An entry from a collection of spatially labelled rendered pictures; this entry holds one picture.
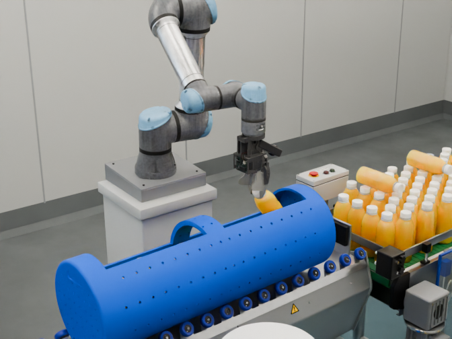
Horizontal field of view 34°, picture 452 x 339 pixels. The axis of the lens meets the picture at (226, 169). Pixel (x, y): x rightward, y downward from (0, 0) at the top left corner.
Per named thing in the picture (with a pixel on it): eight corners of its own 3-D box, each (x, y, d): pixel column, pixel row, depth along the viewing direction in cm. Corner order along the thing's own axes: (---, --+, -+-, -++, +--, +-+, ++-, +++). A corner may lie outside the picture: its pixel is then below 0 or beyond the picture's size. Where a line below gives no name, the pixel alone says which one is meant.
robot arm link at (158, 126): (133, 142, 271) (132, 107, 266) (167, 136, 277) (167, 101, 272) (146, 154, 262) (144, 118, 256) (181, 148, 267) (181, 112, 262)
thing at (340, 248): (325, 248, 276) (327, 217, 271) (329, 246, 277) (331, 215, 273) (345, 258, 268) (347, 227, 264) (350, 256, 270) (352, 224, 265)
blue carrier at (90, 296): (60, 335, 222) (48, 247, 213) (279, 248, 273) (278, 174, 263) (108, 377, 201) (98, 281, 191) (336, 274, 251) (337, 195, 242)
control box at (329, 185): (294, 198, 301) (295, 173, 297) (329, 185, 313) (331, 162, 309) (312, 205, 294) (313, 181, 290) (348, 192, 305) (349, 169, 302)
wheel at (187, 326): (180, 319, 222) (183, 318, 221) (194, 325, 224) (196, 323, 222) (176, 333, 220) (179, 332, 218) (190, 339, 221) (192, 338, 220)
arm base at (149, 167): (126, 170, 273) (125, 144, 269) (157, 159, 283) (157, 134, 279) (153, 183, 263) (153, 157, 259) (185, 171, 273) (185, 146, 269)
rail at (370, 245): (313, 222, 291) (314, 215, 290) (315, 222, 291) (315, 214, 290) (395, 261, 262) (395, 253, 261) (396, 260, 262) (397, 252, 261)
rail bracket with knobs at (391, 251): (370, 274, 263) (372, 248, 260) (383, 268, 267) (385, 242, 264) (392, 285, 256) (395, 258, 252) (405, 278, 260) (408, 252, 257)
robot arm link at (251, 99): (257, 79, 229) (272, 85, 222) (257, 113, 233) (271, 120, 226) (235, 82, 226) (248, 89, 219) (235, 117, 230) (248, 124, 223)
